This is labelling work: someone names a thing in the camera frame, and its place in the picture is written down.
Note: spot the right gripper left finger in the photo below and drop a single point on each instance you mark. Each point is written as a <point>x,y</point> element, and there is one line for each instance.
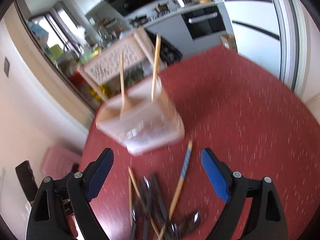
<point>48,220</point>

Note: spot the small dark spoon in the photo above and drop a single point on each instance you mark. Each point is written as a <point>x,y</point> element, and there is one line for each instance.
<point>189,223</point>

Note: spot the pink flower-pattern basket cart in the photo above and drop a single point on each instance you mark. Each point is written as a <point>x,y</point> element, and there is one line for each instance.
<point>132,49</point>

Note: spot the pink utensil holder caddy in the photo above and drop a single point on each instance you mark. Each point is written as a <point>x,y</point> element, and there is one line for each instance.
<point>147,125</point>

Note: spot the long wooden chopstick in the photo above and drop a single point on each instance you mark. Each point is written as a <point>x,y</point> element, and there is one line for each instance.
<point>135,186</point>

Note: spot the pink plastic stool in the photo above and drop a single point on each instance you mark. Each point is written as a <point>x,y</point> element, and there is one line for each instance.
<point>59,161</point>

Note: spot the white refrigerator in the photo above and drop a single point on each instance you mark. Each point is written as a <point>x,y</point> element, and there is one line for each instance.
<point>256,31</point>

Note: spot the blue patterned wooden chopstick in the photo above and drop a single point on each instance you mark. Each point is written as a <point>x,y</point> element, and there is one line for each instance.
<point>179,185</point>

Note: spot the black built-in oven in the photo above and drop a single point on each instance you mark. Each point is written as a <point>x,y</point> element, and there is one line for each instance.
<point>203,22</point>

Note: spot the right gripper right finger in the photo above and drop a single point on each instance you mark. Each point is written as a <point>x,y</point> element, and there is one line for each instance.
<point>266,218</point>

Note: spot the cardboard box on floor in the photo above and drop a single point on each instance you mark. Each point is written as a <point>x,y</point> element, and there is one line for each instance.
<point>228,41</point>

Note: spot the dark translucent spoon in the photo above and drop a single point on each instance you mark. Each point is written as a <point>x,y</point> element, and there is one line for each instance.
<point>142,208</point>

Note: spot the plain wooden chopstick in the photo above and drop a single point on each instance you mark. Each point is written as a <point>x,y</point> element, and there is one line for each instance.
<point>155,66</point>

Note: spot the short wooden chopstick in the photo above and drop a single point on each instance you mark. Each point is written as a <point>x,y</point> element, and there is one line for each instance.
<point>130,200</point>

